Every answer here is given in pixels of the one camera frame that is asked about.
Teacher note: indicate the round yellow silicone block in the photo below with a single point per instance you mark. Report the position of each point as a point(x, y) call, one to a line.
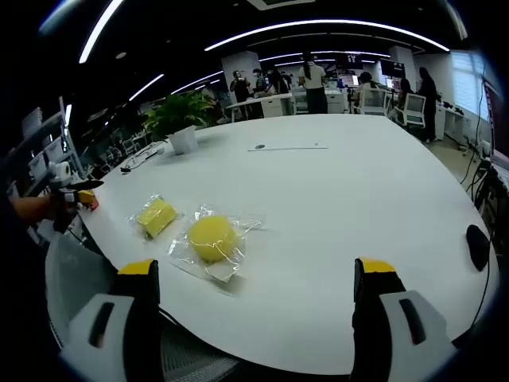
point(214, 238)

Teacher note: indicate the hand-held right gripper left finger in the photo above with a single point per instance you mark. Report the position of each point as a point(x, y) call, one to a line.
point(131, 342)

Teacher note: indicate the white office chair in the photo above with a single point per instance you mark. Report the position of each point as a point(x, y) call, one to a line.
point(374, 102)
point(414, 109)

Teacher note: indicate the green potted plant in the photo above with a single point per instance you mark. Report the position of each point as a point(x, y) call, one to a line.
point(179, 109)

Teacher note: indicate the storage shelf with bins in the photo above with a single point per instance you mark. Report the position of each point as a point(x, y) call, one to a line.
point(43, 147)

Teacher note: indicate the long curved ceiling light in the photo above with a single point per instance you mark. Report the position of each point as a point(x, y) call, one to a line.
point(326, 24)

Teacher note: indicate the grey mesh chair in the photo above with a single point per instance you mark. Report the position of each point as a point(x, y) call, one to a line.
point(75, 270)

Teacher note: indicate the person's left hand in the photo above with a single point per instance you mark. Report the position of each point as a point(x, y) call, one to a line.
point(63, 213)

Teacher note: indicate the white background desk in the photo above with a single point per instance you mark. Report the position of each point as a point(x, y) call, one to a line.
point(258, 104)

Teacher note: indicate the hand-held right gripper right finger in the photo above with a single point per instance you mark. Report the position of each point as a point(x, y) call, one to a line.
point(378, 342)

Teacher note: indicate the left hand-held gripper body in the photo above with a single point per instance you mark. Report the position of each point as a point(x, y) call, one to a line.
point(61, 172)

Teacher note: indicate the straight ceiling light strip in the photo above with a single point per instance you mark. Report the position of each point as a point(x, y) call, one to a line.
point(99, 28)

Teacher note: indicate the rectangular yellow silicone block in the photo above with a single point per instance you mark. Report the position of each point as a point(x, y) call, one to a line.
point(157, 217)

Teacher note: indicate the ceiling air vent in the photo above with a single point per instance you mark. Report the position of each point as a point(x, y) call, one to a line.
point(278, 3)

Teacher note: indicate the hanging dark monitor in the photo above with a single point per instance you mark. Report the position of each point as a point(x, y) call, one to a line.
point(350, 59)
point(391, 67)

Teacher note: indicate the white plant pot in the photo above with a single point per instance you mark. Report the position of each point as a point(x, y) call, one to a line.
point(183, 140)

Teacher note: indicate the black computer mouse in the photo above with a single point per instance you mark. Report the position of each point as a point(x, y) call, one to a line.
point(478, 246)

